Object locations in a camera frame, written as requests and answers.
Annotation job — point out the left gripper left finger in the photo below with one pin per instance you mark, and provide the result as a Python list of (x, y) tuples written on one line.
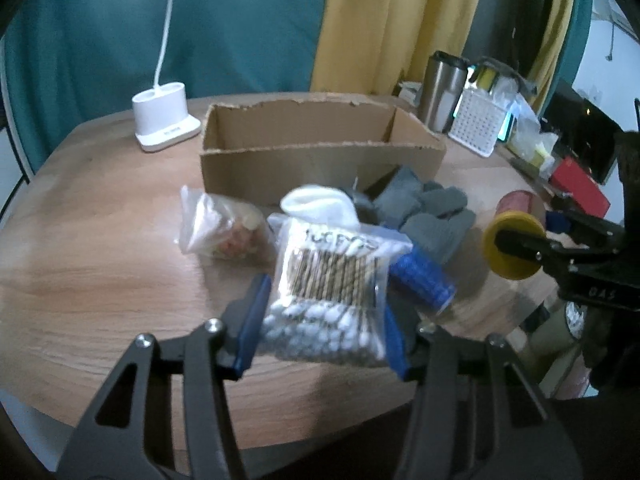
[(125, 432)]

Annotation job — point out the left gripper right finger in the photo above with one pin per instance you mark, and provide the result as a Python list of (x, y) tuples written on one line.
[(475, 413)]

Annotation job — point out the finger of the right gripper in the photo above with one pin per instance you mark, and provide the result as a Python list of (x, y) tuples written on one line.
[(583, 228), (531, 248)]

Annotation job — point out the yellow lid red jar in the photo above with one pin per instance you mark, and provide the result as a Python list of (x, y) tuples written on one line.
[(520, 217)]

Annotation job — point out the grey gloves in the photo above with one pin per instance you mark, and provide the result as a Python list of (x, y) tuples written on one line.
[(435, 218)]

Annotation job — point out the blue tissue pack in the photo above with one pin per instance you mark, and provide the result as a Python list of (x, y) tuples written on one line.
[(419, 275)]

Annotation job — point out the cotton swab bag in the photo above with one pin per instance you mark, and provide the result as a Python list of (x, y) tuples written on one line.
[(329, 293)]

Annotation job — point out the white socks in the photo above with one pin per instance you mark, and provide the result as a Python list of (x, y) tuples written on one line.
[(322, 205)]

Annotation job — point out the clear bag of snacks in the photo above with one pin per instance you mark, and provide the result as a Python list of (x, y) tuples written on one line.
[(222, 227)]

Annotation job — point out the red box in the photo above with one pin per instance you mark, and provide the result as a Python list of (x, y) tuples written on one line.
[(569, 177)]

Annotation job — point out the clear plastic bags pile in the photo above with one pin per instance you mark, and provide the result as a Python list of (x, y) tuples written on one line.
[(526, 139)]

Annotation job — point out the black monitor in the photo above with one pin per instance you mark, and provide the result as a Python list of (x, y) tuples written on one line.
[(583, 129)]

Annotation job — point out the white perforated basket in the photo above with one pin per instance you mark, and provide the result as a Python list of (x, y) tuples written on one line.
[(478, 120)]

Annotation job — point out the stainless steel tumbler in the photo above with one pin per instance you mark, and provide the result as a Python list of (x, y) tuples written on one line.
[(442, 85)]

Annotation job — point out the yellow curtain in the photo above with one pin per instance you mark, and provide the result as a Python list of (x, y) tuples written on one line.
[(367, 46)]

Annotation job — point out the cardboard box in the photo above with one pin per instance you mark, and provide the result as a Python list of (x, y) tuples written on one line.
[(258, 147)]

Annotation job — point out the white desk lamp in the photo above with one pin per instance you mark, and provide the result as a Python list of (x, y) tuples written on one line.
[(161, 115)]

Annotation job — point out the teal curtain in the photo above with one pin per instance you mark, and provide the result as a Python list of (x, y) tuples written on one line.
[(70, 61)]

